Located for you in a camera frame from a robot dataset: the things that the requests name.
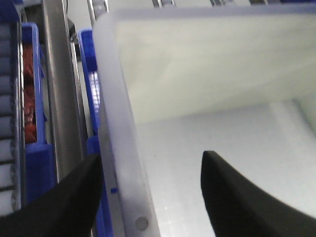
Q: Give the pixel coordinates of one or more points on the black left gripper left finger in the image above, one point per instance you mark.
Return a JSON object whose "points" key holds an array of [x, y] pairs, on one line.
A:
{"points": [[67, 210]]}

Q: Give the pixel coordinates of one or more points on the grey roller conveyor track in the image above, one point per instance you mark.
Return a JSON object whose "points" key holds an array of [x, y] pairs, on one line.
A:
{"points": [[10, 120]]}

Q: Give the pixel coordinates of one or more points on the red packaged items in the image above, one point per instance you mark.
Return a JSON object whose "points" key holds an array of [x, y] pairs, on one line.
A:
{"points": [[29, 95]]}

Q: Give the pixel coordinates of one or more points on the blue bin with red items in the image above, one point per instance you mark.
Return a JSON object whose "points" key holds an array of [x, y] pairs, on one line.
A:
{"points": [[40, 166]]}

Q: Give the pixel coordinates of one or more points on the blue bin near left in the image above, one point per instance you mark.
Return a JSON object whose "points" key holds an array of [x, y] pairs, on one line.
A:
{"points": [[88, 58]]}

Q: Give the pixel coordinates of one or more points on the steel shelf side rail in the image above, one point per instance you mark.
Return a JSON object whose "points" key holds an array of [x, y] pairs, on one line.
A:
{"points": [[62, 90]]}

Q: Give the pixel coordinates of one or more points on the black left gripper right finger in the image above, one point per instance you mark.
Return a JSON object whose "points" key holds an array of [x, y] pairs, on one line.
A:
{"points": [[236, 207]]}

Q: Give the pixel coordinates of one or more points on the white plastic tote bin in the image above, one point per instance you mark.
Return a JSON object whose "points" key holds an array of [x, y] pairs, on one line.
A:
{"points": [[175, 82]]}

